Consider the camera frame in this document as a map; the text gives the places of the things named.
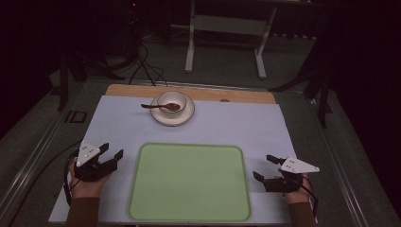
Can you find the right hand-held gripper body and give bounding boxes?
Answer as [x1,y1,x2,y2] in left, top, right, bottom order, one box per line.
[264,156,321,193]

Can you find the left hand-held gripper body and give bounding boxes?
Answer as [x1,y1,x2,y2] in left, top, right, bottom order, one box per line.
[73,141,119,183]

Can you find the person's left hand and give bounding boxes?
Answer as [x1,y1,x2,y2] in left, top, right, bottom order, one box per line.
[68,162,111,200]

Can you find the person's right hand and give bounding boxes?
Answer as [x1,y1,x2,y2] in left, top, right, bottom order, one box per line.
[283,175,314,205]

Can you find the brown wooden spoon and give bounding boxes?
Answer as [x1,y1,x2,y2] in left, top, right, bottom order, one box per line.
[140,102,182,113]

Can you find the white table cover sheet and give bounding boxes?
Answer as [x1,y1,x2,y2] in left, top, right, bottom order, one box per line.
[47,94,298,225]

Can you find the white saucer plate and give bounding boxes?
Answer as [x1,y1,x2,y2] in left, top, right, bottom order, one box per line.
[149,94,196,128]

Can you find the green tray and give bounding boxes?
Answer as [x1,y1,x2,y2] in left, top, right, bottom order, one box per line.
[127,142,253,223]

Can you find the black metal stand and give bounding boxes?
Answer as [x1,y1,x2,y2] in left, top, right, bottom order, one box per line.
[268,12,334,129]

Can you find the black tripod stand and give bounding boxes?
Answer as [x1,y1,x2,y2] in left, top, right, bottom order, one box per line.
[56,46,127,112]

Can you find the white bowl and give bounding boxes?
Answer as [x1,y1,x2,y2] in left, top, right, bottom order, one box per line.
[156,90,188,115]

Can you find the black equipment tower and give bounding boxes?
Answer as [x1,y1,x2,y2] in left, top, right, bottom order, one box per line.
[125,0,142,59]

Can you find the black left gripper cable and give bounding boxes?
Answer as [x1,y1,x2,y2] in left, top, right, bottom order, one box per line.
[62,150,79,208]

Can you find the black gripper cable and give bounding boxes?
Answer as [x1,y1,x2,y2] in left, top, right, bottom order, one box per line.
[62,150,79,208]
[299,175,320,218]

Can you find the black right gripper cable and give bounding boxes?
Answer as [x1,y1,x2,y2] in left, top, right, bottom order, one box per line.
[299,175,320,218]

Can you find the black floor bracket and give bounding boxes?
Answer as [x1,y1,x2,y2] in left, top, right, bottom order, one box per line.
[64,110,88,124]

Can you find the metal floor rail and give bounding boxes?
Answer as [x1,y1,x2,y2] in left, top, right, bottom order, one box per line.
[0,82,83,221]
[305,94,371,227]
[107,79,305,95]

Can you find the long dark floor cable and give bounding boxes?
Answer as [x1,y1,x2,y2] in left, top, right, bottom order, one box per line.
[6,139,83,227]

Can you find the black floor cables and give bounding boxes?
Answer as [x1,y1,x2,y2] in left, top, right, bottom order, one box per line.
[128,41,168,88]

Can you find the white metal desk frame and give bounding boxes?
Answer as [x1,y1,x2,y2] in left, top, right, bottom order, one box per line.
[184,0,279,80]

